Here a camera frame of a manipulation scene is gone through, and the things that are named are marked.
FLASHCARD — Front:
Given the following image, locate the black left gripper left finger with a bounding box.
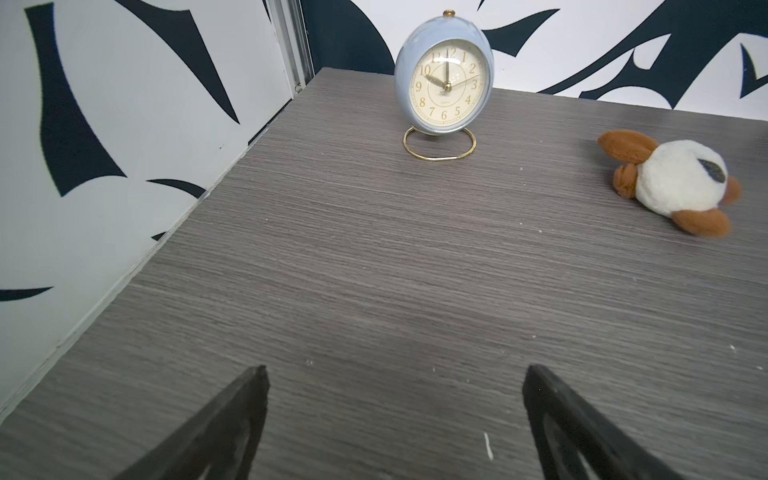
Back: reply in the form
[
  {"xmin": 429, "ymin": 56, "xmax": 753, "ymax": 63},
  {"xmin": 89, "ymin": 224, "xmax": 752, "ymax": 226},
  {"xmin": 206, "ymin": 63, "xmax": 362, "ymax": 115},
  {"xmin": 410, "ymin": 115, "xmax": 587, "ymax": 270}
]
[{"xmin": 116, "ymin": 365, "xmax": 270, "ymax": 479}]

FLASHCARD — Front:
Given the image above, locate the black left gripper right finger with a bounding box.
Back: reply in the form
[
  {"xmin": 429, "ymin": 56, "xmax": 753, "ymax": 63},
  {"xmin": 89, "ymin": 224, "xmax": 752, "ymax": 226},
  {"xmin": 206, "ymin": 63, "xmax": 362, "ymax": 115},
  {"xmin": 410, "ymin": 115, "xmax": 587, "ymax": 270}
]
[{"xmin": 522, "ymin": 364, "xmax": 682, "ymax": 480}]

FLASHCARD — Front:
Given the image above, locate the brown white plush dog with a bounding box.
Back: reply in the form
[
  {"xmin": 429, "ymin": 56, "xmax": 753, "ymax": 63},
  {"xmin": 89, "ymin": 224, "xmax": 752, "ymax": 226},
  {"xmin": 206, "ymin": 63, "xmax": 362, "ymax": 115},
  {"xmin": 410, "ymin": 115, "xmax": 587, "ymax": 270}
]
[{"xmin": 597, "ymin": 130, "xmax": 742, "ymax": 238}]

